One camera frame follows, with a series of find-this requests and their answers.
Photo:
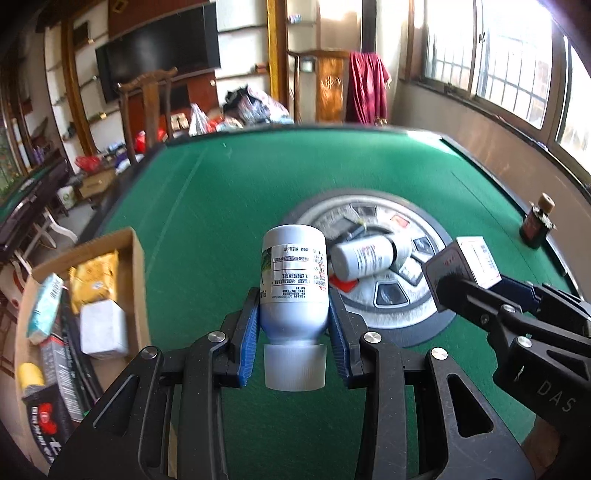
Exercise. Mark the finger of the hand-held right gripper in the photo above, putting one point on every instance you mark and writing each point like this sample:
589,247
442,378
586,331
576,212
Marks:
519,290
480,309

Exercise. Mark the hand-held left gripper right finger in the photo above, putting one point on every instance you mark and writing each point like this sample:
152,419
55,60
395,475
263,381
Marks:
341,346

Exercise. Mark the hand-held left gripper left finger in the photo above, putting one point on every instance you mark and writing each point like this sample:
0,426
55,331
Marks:
247,341

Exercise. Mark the black and white small box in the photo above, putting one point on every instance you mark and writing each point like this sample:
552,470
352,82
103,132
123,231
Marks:
480,258

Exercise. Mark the large white plastic bottle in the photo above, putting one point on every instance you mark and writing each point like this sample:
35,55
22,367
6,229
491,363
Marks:
293,277

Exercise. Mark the cardboard box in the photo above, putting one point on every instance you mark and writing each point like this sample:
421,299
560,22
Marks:
138,286

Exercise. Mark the dark bottle with wooden cap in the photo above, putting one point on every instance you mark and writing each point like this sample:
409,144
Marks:
535,226

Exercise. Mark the round mahjong table console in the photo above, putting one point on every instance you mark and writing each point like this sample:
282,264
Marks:
406,316

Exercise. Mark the small white bottle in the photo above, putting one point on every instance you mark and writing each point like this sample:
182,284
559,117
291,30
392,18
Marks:
364,256

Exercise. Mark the black pen yellow tip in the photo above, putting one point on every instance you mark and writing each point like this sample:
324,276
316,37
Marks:
354,231

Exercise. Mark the yellow cracker packet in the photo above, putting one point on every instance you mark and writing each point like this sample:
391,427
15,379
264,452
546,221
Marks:
94,277

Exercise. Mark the grey red carton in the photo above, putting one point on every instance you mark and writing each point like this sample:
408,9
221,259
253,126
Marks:
57,369

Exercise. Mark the light blue tissue pack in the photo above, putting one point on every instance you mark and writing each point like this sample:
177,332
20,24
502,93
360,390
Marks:
44,309

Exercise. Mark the low wooden cabinet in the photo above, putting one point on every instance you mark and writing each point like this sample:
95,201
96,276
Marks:
98,183

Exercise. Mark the black red printed box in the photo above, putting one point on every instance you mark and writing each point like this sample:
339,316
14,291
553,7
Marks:
46,424

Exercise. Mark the white plastic bag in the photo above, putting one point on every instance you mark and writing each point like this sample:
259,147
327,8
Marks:
198,121

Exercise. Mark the window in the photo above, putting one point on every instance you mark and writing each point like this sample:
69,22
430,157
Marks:
508,60

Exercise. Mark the pile of clothes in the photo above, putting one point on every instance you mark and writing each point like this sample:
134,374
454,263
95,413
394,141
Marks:
258,106

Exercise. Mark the red plastic bag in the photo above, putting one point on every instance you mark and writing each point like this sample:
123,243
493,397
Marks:
87,164

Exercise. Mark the wooden television cabinet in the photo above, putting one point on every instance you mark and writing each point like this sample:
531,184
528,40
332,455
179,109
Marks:
203,97

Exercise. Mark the red cloth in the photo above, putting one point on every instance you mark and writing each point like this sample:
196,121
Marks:
367,87

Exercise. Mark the dark wooden chair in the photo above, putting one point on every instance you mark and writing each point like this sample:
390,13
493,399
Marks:
150,106

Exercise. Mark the carved wooden chair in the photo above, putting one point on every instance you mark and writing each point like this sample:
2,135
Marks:
330,87

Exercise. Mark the folding mahjong table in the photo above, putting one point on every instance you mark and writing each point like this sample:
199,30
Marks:
27,203

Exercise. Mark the floral glass screen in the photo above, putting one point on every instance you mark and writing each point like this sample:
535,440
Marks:
9,161

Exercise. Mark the black television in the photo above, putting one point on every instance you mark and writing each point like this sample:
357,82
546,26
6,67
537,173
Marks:
157,50

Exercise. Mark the wooden wall shelf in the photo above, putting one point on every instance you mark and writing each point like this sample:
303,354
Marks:
78,92

